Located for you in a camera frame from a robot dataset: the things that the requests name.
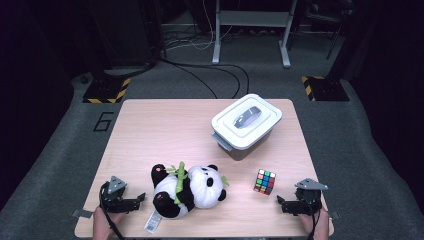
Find panda plush toy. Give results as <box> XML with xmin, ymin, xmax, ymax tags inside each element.
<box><xmin>143</xmin><ymin>161</ymin><xmax>230</xmax><ymax>234</ymax></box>

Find white metal stand frame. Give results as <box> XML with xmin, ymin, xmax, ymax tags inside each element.
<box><xmin>211</xmin><ymin>0</ymin><xmax>298</xmax><ymax>69</ymax></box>

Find clear grey storage box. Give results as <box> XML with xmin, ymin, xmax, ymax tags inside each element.
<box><xmin>211</xmin><ymin>128</ymin><xmax>276</xmax><ymax>162</ymax></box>

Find black yellow striped base plate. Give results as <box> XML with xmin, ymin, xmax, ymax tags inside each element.
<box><xmin>301</xmin><ymin>75</ymin><xmax>350</xmax><ymax>102</ymax></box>
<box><xmin>82</xmin><ymin>77</ymin><xmax>132</xmax><ymax>104</ymax></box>

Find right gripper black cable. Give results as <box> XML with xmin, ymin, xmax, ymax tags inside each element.
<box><xmin>304</xmin><ymin>196</ymin><xmax>323</xmax><ymax>240</ymax></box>

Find white floor cables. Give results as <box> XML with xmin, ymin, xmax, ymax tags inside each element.
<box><xmin>164</xmin><ymin>0</ymin><xmax>234</xmax><ymax>52</ymax></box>

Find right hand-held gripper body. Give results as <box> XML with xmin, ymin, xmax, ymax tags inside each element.
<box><xmin>294</xmin><ymin>178</ymin><xmax>329</xmax><ymax>215</ymax></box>

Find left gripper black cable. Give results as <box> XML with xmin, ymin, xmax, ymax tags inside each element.
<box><xmin>99</xmin><ymin>181</ymin><xmax>126</xmax><ymax>240</ymax></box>

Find dark metal stand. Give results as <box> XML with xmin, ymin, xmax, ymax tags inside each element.
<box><xmin>306</xmin><ymin>0</ymin><xmax>354</xmax><ymax>61</ymax></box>

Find person's right hand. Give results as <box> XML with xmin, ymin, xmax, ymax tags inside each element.
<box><xmin>298</xmin><ymin>209</ymin><xmax>330</xmax><ymax>240</ymax></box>

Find multicoloured puzzle cube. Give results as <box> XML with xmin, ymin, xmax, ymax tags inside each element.
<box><xmin>253</xmin><ymin>168</ymin><xmax>277</xmax><ymax>196</ymax></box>

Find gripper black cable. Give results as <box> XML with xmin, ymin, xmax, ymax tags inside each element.
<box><xmin>304</xmin><ymin>196</ymin><xmax>323</xmax><ymax>240</ymax></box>
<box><xmin>99</xmin><ymin>181</ymin><xmax>126</xmax><ymax>240</ymax></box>

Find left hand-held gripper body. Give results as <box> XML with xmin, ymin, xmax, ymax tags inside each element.
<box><xmin>99</xmin><ymin>175</ymin><xmax>128</xmax><ymax>214</ymax></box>

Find white box lid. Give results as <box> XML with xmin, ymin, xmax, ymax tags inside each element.
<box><xmin>211</xmin><ymin>93</ymin><xmax>283</xmax><ymax>151</ymax></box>

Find person's left hand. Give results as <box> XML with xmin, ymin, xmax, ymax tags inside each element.
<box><xmin>92</xmin><ymin>205</ymin><xmax>125</xmax><ymax>240</ymax></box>

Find black floor cable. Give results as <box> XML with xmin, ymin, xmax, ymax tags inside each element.
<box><xmin>159</xmin><ymin>58</ymin><xmax>250</xmax><ymax>95</ymax></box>
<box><xmin>173</xmin><ymin>64</ymin><xmax>218</xmax><ymax>100</ymax></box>
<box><xmin>213</xmin><ymin>67</ymin><xmax>242</xmax><ymax>99</ymax></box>

